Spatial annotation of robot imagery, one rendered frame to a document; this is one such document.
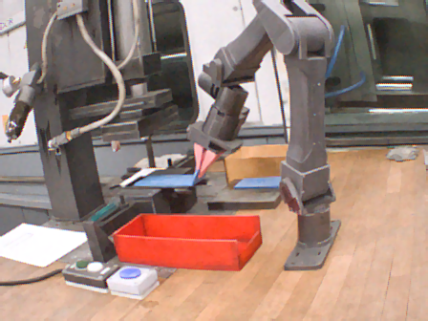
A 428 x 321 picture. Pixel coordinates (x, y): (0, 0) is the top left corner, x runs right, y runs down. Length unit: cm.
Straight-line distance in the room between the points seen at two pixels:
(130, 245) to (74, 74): 44
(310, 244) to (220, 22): 102
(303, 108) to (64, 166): 66
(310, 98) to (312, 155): 10
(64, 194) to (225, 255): 55
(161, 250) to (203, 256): 8
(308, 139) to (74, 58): 60
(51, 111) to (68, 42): 19
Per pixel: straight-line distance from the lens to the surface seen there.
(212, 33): 173
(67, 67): 118
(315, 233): 87
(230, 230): 97
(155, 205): 108
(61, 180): 127
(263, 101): 168
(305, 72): 78
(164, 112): 114
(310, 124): 82
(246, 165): 133
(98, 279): 85
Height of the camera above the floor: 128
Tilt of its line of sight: 13 degrees down
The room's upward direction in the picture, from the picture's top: 9 degrees counter-clockwise
